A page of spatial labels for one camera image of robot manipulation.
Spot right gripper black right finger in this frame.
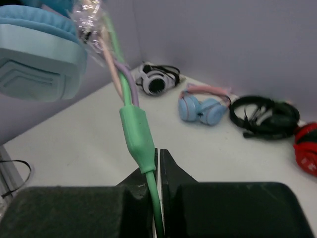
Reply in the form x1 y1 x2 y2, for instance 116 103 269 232
160 149 314 238

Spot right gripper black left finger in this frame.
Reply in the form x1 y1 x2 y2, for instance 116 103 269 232
0 169 153 238

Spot light blue headphones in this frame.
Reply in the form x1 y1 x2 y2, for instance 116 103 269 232
0 0 87 102

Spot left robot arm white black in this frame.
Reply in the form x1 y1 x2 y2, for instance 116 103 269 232
0 160 33 199

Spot pink blue cat-ear headphones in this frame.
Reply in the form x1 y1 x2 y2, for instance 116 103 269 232
178 84 231 126

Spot red black headphones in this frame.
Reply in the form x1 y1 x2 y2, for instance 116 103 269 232
293 122 317 177

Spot white black headphones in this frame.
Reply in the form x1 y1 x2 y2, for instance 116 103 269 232
135 62 180 96

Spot black headset with microphone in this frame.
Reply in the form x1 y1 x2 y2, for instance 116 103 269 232
229 96 300 140

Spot aluminium table edge rail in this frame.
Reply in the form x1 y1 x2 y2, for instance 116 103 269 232
0 146 25 195

